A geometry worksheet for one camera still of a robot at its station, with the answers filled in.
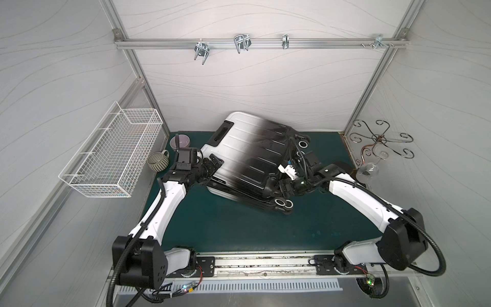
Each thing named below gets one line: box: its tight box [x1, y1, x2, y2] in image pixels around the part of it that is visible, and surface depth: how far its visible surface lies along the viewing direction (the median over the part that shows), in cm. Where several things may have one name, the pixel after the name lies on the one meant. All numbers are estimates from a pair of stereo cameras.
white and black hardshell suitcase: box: [198, 111, 311, 215], surface depth 87 cm
